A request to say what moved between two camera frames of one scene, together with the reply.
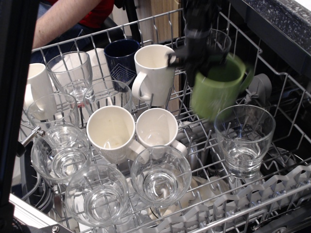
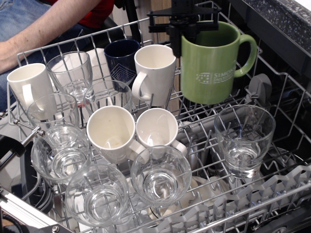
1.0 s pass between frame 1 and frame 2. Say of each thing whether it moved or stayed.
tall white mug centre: stayed
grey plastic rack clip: stayed
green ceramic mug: moved
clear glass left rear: stayed
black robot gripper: moved
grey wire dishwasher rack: stayed
